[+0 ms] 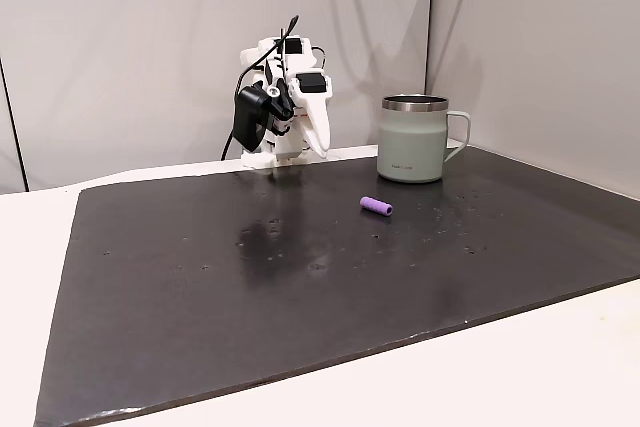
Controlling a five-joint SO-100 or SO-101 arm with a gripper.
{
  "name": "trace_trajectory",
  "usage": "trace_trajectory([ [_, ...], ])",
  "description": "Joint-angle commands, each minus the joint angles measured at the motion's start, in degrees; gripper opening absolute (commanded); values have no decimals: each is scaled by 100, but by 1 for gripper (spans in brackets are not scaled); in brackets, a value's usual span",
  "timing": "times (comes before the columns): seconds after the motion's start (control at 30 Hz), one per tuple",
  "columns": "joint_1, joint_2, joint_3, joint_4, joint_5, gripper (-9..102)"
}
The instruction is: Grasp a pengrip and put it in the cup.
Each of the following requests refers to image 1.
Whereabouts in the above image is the black table mat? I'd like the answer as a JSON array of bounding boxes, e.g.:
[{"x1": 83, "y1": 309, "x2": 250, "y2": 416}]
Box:
[{"x1": 32, "y1": 143, "x2": 640, "y2": 427}]

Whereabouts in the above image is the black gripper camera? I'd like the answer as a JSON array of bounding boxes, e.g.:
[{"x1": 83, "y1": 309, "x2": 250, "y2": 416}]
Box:
[{"x1": 233, "y1": 85, "x2": 296, "y2": 154}]

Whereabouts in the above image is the purple ribbed pen grip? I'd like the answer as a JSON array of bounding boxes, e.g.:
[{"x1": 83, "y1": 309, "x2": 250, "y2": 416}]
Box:
[{"x1": 359, "y1": 195, "x2": 395, "y2": 217}]

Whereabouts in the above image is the black camera cable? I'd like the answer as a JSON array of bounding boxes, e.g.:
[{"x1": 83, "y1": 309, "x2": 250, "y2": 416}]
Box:
[{"x1": 221, "y1": 15, "x2": 302, "y2": 162}]

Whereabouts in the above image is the pale green steel-rimmed mug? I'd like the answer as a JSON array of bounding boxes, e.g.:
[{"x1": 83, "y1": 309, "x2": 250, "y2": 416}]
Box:
[{"x1": 375, "y1": 94, "x2": 472, "y2": 185}]

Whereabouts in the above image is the thin black vertical strip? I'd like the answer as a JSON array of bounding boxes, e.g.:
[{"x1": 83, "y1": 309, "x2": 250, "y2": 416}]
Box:
[{"x1": 0, "y1": 53, "x2": 31, "y2": 193}]

